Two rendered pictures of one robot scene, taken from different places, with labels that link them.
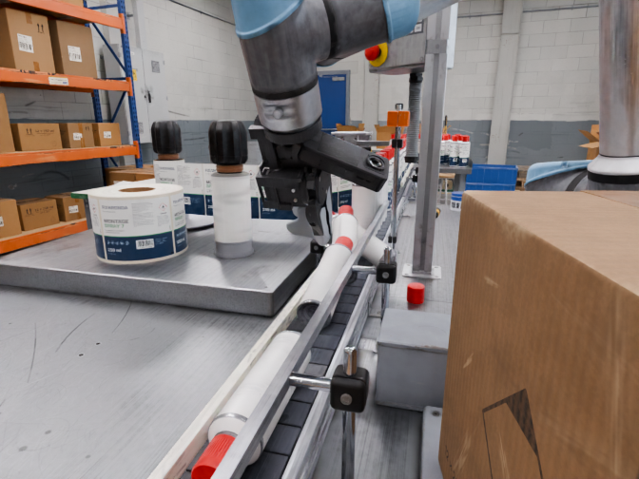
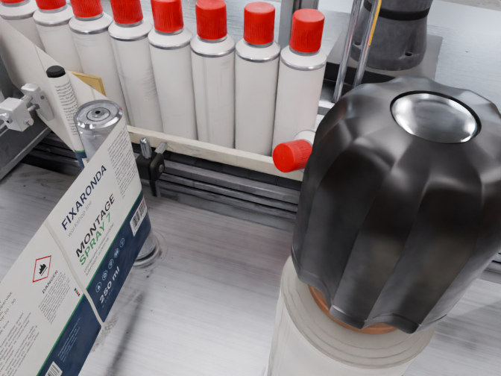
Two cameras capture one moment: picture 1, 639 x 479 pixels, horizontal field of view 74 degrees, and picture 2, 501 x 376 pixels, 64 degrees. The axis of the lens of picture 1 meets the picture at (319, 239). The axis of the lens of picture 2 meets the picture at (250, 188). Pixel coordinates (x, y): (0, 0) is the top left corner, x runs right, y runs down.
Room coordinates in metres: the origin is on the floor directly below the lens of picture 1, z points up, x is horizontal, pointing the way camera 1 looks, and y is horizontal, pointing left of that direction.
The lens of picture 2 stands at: (1.00, 0.31, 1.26)
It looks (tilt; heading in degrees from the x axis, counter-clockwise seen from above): 47 degrees down; 271
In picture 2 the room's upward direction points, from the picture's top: 2 degrees clockwise
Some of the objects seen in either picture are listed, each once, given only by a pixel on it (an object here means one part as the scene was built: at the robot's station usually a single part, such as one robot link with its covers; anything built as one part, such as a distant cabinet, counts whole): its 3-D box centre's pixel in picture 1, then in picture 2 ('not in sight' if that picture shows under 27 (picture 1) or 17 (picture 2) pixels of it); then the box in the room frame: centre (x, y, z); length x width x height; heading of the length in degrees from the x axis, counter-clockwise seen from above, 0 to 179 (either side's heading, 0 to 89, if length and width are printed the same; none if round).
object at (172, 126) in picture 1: (169, 170); not in sight; (1.26, 0.44, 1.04); 0.09 x 0.09 x 0.29
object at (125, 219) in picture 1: (140, 220); not in sight; (0.96, 0.42, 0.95); 0.20 x 0.20 x 0.14
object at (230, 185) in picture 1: (230, 188); (347, 315); (0.94, 0.20, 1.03); 0.09 x 0.09 x 0.30
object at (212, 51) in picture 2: not in sight; (214, 86); (1.05, -0.12, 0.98); 0.05 x 0.05 x 0.20
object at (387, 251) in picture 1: (371, 296); not in sight; (0.61, -0.08, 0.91); 0.07 x 0.03 x 0.16; 75
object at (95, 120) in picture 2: not in sight; (121, 192); (1.13, 0.06, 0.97); 0.05 x 0.05 x 0.19
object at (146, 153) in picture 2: not in sight; (158, 165); (1.13, -0.07, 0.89); 0.06 x 0.03 x 0.12; 75
